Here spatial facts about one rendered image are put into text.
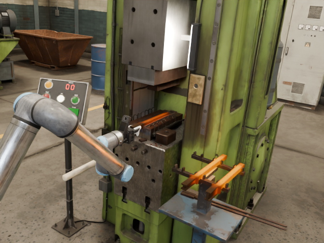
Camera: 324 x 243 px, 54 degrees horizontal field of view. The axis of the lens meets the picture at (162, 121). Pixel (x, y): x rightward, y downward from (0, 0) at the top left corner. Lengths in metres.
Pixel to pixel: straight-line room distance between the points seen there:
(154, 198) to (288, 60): 5.35
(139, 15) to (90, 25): 8.54
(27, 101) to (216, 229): 1.08
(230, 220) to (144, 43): 1.09
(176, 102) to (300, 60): 4.79
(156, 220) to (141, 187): 0.24
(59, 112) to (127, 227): 1.35
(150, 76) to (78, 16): 8.95
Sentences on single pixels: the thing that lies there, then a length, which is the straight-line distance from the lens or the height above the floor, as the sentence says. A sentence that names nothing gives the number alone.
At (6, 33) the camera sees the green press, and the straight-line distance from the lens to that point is 7.11.
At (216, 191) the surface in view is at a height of 0.93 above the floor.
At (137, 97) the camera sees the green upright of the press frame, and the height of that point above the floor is 1.10.
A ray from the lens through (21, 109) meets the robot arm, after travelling 1.38.
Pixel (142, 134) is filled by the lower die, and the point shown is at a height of 0.94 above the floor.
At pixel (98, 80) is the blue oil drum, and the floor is 0.20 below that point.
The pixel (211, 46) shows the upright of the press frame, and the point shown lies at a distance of 1.84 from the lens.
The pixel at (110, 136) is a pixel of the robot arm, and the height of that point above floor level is 1.03.
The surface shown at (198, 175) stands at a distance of 1.58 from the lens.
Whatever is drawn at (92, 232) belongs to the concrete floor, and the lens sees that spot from 2.71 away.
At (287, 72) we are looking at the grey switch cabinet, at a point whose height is 0.66.
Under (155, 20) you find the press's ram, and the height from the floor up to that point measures 1.64.
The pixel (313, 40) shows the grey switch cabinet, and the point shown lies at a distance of 6.88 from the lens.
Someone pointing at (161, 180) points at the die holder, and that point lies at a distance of 1.98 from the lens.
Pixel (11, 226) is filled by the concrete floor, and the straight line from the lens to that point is 2.88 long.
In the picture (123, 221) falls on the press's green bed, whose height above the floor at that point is 0.25.
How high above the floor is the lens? 1.71
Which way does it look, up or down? 20 degrees down
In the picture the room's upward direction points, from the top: 5 degrees clockwise
